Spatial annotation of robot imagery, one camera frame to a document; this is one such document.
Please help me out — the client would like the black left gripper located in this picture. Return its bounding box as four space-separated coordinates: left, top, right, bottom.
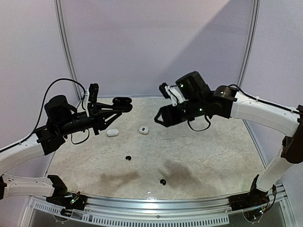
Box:
58 102 122 136

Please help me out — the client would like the black oval charging case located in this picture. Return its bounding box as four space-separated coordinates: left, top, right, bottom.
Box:
112 97 133 113

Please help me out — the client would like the white earbud charging case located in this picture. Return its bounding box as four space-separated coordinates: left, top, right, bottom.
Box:
106 129 119 137

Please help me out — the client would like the beige charging case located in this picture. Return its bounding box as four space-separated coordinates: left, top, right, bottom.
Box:
138 126 150 135

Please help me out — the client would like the black earbud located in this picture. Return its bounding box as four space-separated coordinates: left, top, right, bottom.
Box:
160 179 166 185

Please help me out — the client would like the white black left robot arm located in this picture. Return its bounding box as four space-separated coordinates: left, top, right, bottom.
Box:
0 95 133 205

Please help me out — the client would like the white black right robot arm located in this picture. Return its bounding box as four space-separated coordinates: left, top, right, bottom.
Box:
154 71 303 206

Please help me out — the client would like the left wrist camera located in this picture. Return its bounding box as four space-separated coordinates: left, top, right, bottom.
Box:
81 83 99 111

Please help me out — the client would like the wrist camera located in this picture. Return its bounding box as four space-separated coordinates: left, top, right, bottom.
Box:
159 83 185 107
81 83 99 111

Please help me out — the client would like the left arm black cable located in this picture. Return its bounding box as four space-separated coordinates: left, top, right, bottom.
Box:
0 78 90 152

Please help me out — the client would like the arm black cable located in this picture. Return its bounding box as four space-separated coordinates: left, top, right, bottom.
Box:
187 84 299 132
0 78 90 152

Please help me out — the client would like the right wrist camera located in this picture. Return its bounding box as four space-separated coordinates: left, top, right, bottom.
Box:
159 83 185 107

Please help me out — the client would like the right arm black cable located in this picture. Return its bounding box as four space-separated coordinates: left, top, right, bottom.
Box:
187 84 299 132

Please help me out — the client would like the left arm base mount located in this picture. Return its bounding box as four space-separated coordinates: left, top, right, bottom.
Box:
46 187 88 210

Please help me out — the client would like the aluminium front rail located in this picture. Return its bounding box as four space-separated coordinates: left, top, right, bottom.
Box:
21 184 295 227

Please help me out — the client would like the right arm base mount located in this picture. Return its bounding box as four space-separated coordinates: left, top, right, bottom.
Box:
228 184 271 211

